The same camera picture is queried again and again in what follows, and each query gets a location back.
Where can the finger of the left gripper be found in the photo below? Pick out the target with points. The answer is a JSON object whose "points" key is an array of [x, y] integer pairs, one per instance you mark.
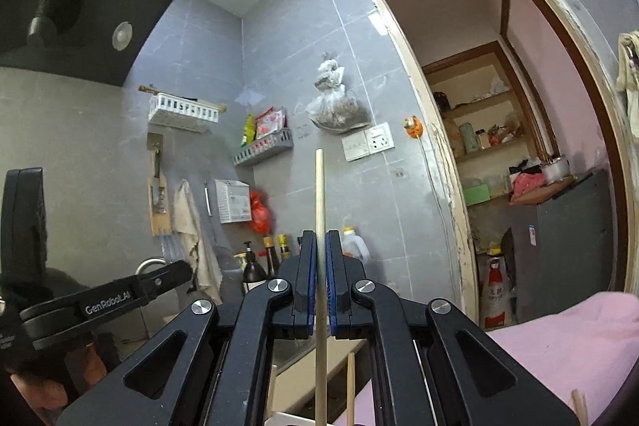
{"points": [[164, 279]]}

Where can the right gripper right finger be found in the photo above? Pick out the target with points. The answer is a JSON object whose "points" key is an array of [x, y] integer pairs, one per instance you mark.
{"points": [[430, 364]]}

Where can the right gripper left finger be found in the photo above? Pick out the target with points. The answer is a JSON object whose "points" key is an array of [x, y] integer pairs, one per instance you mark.
{"points": [[211, 365]]}

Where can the pale cream chopstick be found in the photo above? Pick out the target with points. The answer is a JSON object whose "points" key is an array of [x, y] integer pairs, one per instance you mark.
{"points": [[351, 390]]}

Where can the white utensil holder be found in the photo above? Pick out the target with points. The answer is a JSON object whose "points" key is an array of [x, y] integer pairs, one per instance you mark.
{"points": [[286, 419]]}

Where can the brown bamboo chopstick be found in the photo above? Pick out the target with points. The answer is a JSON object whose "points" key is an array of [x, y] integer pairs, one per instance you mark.
{"points": [[580, 407]]}

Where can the left hand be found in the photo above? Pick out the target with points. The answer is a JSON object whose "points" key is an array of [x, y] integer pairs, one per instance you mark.
{"points": [[45, 396]]}

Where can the steel faucet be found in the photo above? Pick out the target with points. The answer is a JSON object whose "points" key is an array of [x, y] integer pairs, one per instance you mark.
{"points": [[149, 263]]}

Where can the large vinegar jug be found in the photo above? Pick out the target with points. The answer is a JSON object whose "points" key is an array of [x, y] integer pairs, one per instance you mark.
{"points": [[353, 245]]}

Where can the hanging beige towel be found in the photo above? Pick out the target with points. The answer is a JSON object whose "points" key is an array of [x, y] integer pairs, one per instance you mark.
{"points": [[186, 223]]}

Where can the dark soy sauce bottle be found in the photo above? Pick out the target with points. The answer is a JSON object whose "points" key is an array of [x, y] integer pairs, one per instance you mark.
{"points": [[271, 256]]}

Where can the black pump bottle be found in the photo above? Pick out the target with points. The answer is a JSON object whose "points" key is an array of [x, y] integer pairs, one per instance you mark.
{"points": [[253, 274]]}

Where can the red plastic bag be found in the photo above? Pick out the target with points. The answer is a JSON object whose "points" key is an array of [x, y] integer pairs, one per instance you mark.
{"points": [[261, 219]]}

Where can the red white bottle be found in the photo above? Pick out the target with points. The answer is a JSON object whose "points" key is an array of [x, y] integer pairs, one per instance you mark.
{"points": [[496, 308]]}

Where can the green box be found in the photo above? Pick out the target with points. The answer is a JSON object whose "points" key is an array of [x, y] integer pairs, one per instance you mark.
{"points": [[477, 194]]}

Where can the hanging plastic bag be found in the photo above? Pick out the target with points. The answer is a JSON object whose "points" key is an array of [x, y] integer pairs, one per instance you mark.
{"points": [[336, 109]]}

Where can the grey cabinet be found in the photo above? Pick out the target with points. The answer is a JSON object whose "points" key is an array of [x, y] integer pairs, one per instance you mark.
{"points": [[563, 248]]}

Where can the pink floral cloth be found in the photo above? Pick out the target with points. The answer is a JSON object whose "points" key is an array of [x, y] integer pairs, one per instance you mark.
{"points": [[592, 347]]}

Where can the black range hood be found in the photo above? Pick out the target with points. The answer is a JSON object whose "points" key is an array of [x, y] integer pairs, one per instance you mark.
{"points": [[95, 40]]}

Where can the white wall box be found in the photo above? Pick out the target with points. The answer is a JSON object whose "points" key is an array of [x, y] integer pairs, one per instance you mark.
{"points": [[233, 200]]}

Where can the white wall socket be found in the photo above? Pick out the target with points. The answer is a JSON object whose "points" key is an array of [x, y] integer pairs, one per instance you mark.
{"points": [[368, 142]]}

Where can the grey wall shelf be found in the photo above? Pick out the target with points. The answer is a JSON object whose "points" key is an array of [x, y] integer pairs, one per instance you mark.
{"points": [[264, 148]]}

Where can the white wall rack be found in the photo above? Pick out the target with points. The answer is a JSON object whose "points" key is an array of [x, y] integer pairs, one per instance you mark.
{"points": [[181, 113]]}

